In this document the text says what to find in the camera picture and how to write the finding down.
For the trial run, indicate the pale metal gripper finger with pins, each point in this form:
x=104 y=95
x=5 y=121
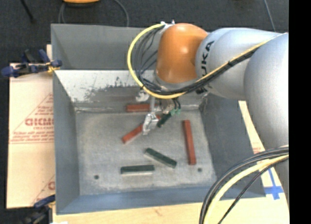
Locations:
x=153 y=121
x=146 y=125

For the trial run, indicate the red-brown flat block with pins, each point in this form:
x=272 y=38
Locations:
x=189 y=143
x=137 y=108
x=132 y=134

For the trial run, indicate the dark green flat block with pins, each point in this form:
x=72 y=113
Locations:
x=160 y=157
x=137 y=168

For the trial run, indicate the grey metal bin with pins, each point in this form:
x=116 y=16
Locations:
x=102 y=130

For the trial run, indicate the brown cardboard board red print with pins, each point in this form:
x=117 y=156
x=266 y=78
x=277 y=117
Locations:
x=29 y=145

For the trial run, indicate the black cylinder on white bracket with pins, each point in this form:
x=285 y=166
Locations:
x=164 y=120

